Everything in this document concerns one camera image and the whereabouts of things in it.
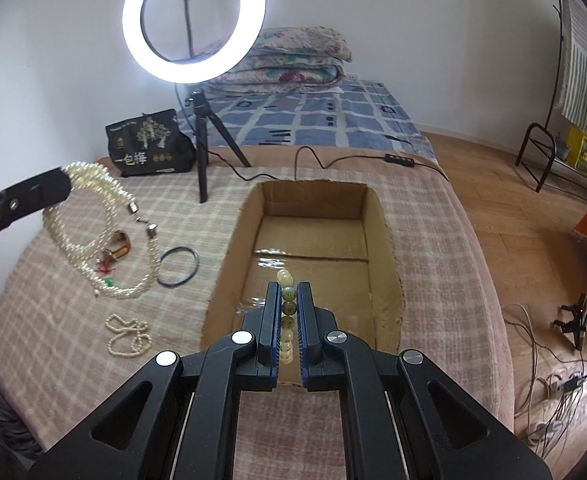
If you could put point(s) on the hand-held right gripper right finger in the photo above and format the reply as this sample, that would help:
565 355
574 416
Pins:
303 320

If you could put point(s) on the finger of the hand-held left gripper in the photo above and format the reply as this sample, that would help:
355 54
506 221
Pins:
23 200

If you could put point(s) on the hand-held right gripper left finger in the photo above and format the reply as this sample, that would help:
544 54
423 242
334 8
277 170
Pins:
273 320

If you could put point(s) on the cardboard box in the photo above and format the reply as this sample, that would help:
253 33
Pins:
313 240

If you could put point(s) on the thin black bangle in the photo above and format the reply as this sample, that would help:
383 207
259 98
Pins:
196 264

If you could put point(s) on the black printed snack bag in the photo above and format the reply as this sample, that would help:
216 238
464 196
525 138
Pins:
143 145

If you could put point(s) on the beige plaid blanket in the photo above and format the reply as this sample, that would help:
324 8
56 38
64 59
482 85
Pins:
73 360

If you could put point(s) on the blue checked bed sheet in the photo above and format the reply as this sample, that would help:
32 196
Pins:
323 120

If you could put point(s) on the folded floral quilt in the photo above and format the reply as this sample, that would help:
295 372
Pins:
293 55

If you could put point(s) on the black metal rack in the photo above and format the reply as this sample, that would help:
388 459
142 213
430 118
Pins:
526 142

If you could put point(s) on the yellow box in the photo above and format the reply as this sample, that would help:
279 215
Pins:
581 147

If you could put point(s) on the striped hanging cloth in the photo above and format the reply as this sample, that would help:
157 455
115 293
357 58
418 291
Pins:
583 60

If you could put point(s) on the black coat stand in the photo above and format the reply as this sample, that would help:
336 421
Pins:
560 25

